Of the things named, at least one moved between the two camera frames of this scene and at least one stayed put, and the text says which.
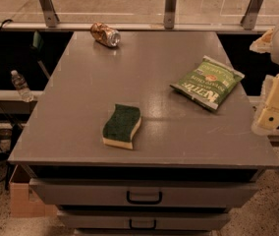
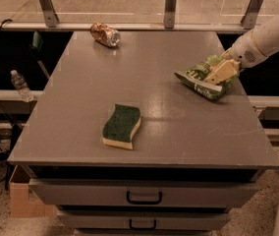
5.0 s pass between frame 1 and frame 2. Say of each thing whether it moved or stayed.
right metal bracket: stayed
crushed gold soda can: stayed
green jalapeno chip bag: moved
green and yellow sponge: stayed
